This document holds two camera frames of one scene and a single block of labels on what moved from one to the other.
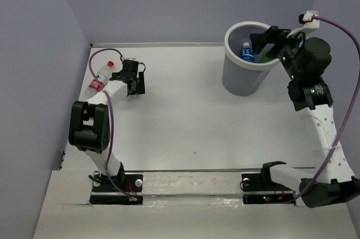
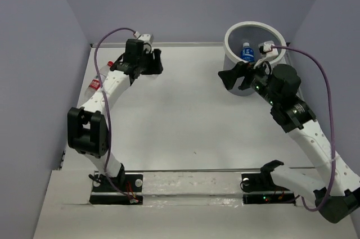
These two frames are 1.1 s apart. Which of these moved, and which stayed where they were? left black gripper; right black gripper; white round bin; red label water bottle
Moved: right black gripper; left black gripper
Stayed: red label water bottle; white round bin
